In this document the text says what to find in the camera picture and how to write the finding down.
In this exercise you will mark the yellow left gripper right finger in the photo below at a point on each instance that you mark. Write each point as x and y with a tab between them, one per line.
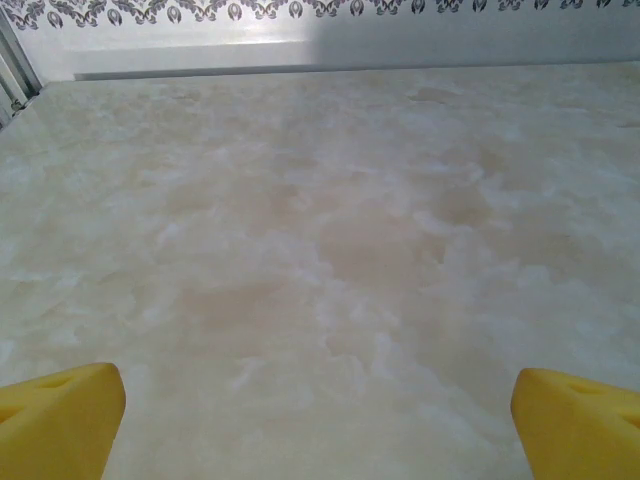
580	430

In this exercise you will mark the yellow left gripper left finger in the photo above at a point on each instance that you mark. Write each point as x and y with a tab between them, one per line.
60	425

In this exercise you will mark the aluminium frame post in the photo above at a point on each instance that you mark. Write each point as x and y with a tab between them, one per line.
17	60

